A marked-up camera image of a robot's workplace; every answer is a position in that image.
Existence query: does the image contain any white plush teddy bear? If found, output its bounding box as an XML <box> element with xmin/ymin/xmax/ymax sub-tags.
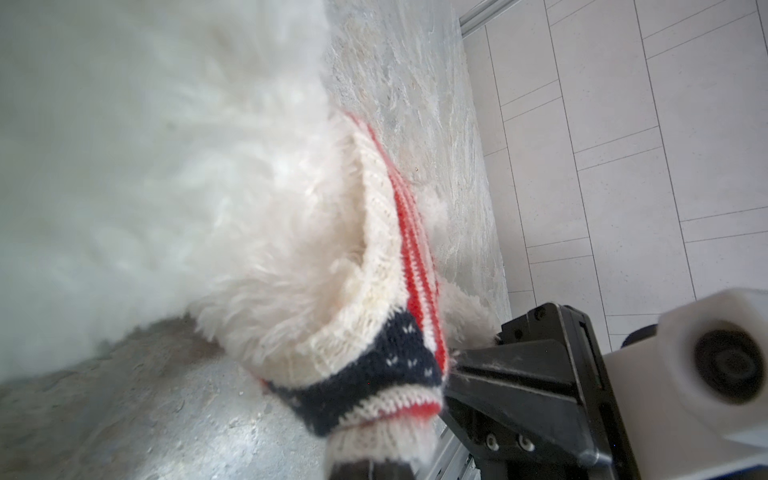
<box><xmin>1</xmin><ymin>1</ymin><xmax>503</xmax><ymax>381</ymax></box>

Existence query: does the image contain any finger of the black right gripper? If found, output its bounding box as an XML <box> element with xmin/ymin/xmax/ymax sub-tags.
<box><xmin>441</xmin><ymin>303</ymin><xmax>639</xmax><ymax>479</ymax></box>

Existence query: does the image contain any red white striped shirt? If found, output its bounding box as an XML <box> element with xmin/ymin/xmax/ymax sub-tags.
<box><xmin>239</xmin><ymin>110</ymin><xmax>450</xmax><ymax>469</ymax></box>

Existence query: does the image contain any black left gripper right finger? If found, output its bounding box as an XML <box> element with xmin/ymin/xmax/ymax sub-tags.
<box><xmin>371</xmin><ymin>461</ymin><xmax>415</xmax><ymax>480</ymax></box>

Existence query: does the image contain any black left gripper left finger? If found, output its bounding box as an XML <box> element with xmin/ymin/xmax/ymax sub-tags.
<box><xmin>328</xmin><ymin>460</ymin><xmax>371</xmax><ymax>480</ymax></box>

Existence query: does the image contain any aluminium corner post right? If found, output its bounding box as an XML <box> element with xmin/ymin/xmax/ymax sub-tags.
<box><xmin>459</xmin><ymin>0</ymin><xmax>520</xmax><ymax>38</ymax></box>

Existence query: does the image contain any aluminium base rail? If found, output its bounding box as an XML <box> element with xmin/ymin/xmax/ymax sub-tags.
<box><xmin>415</xmin><ymin>418</ymin><xmax>481</xmax><ymax>480</ymax></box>

